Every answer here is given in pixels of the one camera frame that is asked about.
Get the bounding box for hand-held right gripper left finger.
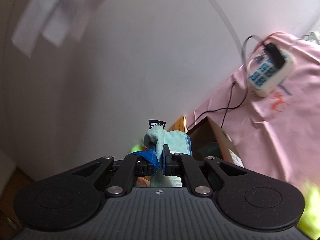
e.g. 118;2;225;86
71;142;160;197

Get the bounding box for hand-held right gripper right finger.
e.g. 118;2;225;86
161;144;250;197

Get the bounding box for dark teal plush toy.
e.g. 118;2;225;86
142;127;193;188

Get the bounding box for dark cardboard box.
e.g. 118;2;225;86
187;117;245;168

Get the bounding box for yellow plush toy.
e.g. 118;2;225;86
298;181;320;240

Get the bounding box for black printed tag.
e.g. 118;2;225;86
148;119;166;130

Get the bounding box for pink bed sheet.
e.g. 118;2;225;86
186;31;320;198

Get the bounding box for white power strip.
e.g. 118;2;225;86
246;49;296;98

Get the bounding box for black charger adapter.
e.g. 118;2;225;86
263;42;286;68

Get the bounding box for thin black cable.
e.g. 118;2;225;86
187;81;250;131

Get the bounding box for grey cable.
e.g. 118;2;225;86
192;0;266;65

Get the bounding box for white papers on wall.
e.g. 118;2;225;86
11;0;102;58

